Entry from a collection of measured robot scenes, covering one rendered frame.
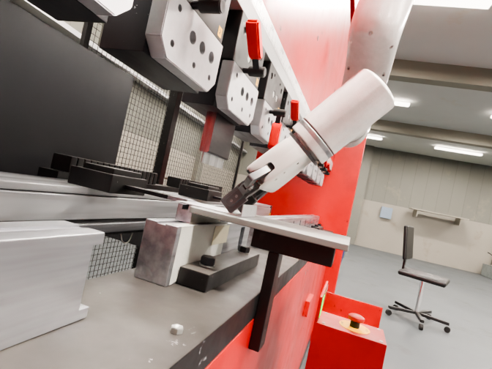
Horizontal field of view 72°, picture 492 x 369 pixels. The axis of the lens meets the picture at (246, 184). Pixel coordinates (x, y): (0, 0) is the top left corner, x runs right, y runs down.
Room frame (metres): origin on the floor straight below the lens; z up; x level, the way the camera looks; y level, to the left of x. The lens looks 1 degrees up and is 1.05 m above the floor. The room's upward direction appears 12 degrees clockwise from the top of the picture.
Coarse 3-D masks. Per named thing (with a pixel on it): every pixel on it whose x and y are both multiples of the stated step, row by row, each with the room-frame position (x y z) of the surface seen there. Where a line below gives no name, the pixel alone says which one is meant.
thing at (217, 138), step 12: (216, 120) 0.62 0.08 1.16; (204, 132) 0.62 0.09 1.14; (216, 132) 0.63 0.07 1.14; (228, 132) 0.68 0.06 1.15; (204, 144) 0.62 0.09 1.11; (216, 144) 0.64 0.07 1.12; (228, 144) 0.70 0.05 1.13; (204, 156) 0.62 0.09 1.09; (216, 156) 0.66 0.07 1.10; (228, 156) 0.71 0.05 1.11
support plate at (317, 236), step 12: (216, 216) 0.56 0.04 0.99; (228, 216) 0.55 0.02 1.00; (264, 228) 0.53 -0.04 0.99; (276, 228) 0.53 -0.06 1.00; (288, 228) 0.55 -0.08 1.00; (300, 228) 0.60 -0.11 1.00; (312, 228) 0.67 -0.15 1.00; (312, 240) 0.51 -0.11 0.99; (324, 240) 0.50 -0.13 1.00; (336, 240) 0.52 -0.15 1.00; (348, 240) 0.57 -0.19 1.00
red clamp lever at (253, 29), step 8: (248, 24) 0.53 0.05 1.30; (256, 24) 0.53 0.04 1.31; (248, 32) 0.54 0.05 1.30; (256, 32) 0.53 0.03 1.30; (248, 40) 0.55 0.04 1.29; (256, 40) 0.54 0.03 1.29; (248, 48) 0.56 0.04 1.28; (256, 48) 0.55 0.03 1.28; (256, 56) 0.56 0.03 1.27; (256, 64) 0.58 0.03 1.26; (248, 72) 0.59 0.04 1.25; (256, 72) 0.59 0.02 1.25; (264, 72) 0.59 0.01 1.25
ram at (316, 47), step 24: (240, 0) 0.54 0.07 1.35; (264, 0) 0.64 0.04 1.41; (288, 0) 0.78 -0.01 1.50; (312, 0) 0.99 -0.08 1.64; (336, 0) 1.37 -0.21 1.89; (288, 24) 0.82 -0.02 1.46; (312, 24) 1.05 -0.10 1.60; (336, 24) 1.50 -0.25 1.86; (264, 48) 0.69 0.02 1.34; (288, 48) 0.86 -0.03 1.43; (312, 48) 1.12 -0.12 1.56; (336, 48) 1.64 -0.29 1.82; (312, 72) 1.20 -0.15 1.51; (336, 72) 1.82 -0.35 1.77; (312, 96) 1.29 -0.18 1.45
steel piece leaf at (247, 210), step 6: (192, 204) 0.61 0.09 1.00; (198, 204) 0.63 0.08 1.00; (204, 204) 0.67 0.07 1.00; (216, 210) 0.59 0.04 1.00; (222, 210) 0.61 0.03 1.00; (246, 210) 0.60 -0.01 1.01; (252, 210) 0.63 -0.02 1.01; (240, 216) 0.58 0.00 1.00; (246, 216) 0.61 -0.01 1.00; (252, 216) 0.64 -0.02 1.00
